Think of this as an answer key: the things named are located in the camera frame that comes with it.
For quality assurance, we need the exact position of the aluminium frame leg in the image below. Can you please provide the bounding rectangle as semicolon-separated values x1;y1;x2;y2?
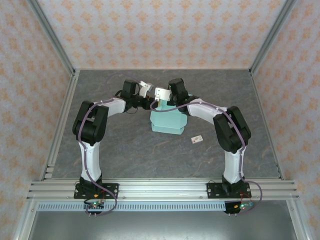
286;199;309;240
13;201;38;240

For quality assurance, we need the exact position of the teal paper box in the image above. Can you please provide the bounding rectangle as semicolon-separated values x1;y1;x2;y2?
149;93;201;136

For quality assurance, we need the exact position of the aluminium side rail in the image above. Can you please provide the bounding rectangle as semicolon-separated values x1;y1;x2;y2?
39;69;81;181
249;71;286;181

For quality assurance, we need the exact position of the small controller circuit board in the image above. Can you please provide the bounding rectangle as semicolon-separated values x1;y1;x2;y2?
83;199;106;210
233;201;255;210

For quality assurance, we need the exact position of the grey slotted cable duct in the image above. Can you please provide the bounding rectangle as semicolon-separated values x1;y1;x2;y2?
36;201;284;213

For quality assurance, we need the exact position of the aluminium mounting rail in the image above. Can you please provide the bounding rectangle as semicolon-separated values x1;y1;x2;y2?
26;178;300;201

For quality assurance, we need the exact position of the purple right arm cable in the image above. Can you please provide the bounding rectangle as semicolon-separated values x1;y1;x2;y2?
149;101;263;216

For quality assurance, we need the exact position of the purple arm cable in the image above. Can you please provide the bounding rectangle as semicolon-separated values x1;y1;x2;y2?
149;101;263;216
76;71;146;217

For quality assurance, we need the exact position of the grey metal sheet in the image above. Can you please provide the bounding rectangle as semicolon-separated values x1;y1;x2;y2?
26;211;298;240

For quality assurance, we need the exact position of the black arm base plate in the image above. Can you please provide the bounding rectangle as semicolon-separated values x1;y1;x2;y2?
73;182;120;200
206;181;251;200

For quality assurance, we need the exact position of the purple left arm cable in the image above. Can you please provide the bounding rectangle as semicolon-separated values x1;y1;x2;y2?
76;71;146;217

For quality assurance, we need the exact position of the aluminium frame post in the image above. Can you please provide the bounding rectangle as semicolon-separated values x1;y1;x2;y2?
26;0;77;76
249;0;298;76

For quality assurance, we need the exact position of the small white card red print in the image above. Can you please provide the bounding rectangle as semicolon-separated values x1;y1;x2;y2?
190;134;204;145

